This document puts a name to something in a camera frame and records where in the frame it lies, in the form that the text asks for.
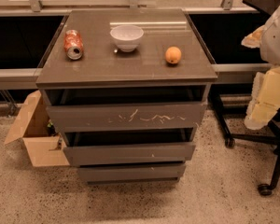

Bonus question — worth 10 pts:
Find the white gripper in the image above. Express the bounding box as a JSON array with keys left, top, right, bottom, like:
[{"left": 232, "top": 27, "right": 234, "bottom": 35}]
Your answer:
[{"left": 241, "top": 26, "right": 280, "bottom": 130}]

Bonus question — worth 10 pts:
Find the grey top drawer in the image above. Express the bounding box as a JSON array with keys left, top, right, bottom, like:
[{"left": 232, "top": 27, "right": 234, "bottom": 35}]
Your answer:
[{"left": 47, "top": 102, "right": 207, "bottom": 133}]

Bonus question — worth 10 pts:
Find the grey drawer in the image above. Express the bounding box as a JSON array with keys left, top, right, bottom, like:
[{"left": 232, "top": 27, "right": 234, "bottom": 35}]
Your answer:
[
  {"left": 77, "top": 163, "right": 186, "bottom": 183},
  {"left": 47, "top": 102, "right": 207, "bottom": 133},
  {"left": 63, "top": 142, "right": 195, "bottom": 166}
]

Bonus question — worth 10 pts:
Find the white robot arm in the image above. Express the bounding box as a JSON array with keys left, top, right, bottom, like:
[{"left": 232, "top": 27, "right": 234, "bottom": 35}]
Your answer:
[{"left": 242, "top": 6, "right": 280, "bottom": 130}]

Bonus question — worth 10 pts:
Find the grey drawer cabinet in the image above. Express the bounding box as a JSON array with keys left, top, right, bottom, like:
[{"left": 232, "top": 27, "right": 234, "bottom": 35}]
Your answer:
[{"left": 35, "top": 8, "right": 218, "bottom": 185}]

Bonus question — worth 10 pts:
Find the grey bottom drawer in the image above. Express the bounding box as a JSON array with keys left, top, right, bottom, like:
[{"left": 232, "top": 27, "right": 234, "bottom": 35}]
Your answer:
[{"left": 77, "top": 163, "right": 186, "bottom": 183}]

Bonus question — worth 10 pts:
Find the grey middle drawer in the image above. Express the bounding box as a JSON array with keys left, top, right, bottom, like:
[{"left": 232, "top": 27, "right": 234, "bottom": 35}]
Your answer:
[{"left": 63, "top": 142, "right": 195, "bottom": 166}]

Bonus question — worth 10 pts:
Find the open cardboard box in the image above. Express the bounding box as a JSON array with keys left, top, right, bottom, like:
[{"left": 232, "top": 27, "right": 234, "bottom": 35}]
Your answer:
[{"left": 5, "top": 91, "right": 69, "bottom": 167}]

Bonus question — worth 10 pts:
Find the black office chair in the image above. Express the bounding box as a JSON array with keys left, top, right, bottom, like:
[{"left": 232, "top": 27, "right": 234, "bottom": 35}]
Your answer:
[{"left": 209, "top": 0, "right": 280, "bottom": 197}]

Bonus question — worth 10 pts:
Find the orange fruit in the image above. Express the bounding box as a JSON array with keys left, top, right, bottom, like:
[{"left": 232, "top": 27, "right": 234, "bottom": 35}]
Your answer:
[{"left": 165, "top": 47, "right": 182, "bottom": 64}]

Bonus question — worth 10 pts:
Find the white bowl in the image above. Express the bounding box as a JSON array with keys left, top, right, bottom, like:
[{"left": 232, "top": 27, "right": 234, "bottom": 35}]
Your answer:
[{"left": 110, "top": 25, "right": 144, "bottom": 52}]

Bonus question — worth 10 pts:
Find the crushed orange soda can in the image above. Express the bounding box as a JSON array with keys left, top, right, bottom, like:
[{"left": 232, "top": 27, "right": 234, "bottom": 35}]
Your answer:
[{"left": 63, "top": 30, "right": 84, "bottom": 60}]

